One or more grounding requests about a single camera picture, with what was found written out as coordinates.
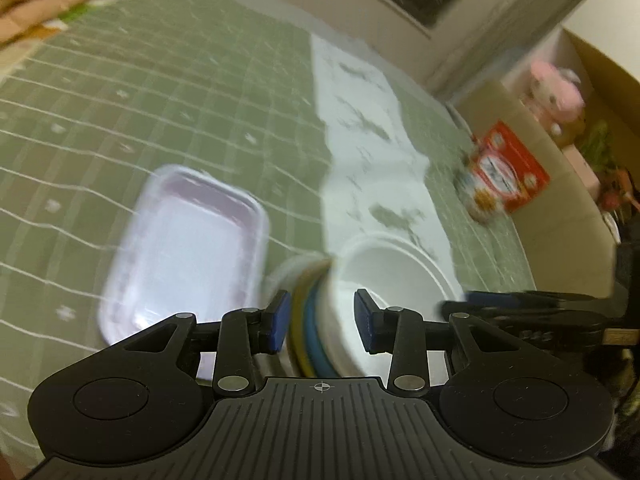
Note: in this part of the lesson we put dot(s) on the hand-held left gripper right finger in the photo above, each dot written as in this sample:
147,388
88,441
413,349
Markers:
364,325

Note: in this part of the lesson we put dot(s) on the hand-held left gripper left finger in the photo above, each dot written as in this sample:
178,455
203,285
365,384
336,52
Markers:
277,321

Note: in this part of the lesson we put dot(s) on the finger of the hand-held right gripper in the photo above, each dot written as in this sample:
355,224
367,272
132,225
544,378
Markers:
540,315

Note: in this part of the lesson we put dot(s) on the yellow plate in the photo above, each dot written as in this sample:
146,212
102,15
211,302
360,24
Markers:
298,310

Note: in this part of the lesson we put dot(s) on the blue plate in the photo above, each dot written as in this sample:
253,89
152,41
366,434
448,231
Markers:
313,327

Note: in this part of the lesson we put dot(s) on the white plastic bowl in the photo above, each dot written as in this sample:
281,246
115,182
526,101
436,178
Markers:
380,275

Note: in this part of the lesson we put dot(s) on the cardboard box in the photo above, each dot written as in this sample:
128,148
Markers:
560,220
615,85

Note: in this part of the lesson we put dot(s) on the lilac rectangular plastic container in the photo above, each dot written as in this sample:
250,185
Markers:
185,250

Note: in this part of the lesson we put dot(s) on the cereal bag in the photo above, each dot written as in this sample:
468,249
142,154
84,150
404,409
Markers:
505,175

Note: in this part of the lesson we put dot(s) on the green plush toy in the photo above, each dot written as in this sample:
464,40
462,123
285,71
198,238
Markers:
602,145

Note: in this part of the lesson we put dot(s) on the pink plush toy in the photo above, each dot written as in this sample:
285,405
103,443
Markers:
555,92

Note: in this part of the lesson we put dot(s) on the white deer printed cloth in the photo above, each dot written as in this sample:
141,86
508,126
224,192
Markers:
360,90

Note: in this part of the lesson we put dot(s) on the green grid bedsheet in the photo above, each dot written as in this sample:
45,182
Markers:
150,85

